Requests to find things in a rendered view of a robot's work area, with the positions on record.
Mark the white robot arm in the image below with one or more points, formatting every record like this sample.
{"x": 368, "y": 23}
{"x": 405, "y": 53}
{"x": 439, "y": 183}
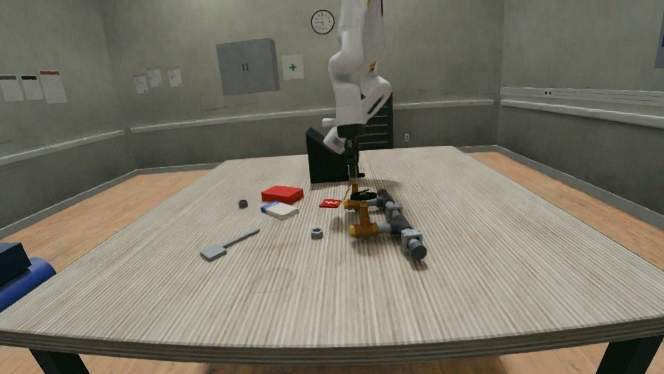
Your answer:
{"x": 355, "y": 56}

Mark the red rectangular box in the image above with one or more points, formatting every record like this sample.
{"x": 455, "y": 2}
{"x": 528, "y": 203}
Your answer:
{"x": 283, "y": 194}

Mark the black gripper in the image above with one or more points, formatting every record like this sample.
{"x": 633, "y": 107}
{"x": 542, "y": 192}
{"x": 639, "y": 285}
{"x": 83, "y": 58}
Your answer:
{"x": 351, "y": 131}

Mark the red square tag with gold chain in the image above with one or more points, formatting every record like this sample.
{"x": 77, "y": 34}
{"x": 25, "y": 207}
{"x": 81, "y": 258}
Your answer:
{"x": 334, "y": 203}

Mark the grey hex nut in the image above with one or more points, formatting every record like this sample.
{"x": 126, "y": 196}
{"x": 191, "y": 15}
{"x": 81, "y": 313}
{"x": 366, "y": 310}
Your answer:
{"x": 317, "y": 233}

